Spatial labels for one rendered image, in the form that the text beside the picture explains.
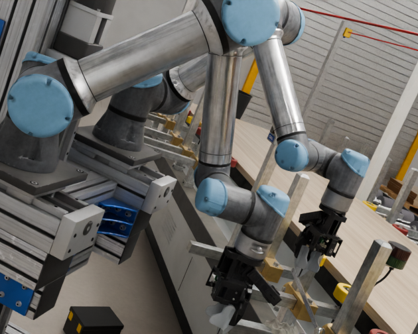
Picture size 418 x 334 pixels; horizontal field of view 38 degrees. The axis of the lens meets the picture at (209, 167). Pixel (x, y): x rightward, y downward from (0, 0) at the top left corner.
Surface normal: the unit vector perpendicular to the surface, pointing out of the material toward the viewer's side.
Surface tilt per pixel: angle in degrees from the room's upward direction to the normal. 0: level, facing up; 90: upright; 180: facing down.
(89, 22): 90
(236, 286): 90
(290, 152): 90
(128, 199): 90
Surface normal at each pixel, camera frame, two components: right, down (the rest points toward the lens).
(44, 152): 0.77, 0.13
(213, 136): -0.23, 0.27
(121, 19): 0.21, 0.31
